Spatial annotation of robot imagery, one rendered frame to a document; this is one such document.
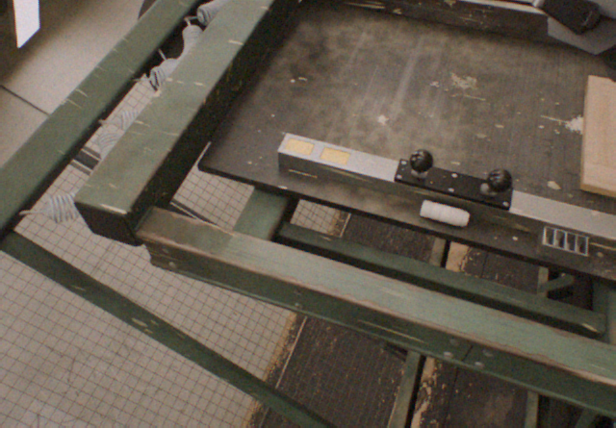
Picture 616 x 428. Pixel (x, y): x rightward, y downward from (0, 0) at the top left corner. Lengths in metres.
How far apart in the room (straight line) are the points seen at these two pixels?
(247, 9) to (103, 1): 5.56
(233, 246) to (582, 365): 0.53
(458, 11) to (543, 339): 0.80
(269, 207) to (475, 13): 0.68
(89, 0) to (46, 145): 5.31
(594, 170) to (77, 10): 6.04
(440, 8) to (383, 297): 0.78
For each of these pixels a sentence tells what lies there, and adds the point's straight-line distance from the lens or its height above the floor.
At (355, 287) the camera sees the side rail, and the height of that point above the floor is 1.54.
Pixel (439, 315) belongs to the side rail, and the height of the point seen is 1.43.
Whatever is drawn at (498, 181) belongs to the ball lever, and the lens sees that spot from 0.82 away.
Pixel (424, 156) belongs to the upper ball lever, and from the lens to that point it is 0.81.
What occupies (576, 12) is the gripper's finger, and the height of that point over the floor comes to 1.60.
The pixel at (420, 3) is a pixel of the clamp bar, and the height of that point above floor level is 1.59.
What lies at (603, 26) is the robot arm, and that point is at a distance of 0.62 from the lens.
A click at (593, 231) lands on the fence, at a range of 0.97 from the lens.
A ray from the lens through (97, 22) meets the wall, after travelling 6.55.
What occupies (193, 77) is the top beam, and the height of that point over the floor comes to 1.92.
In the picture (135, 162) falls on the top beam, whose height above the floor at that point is 1.92.
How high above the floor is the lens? 1.84
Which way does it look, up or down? 13 degrees down
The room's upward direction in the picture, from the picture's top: 57 degrees counter-clockwise
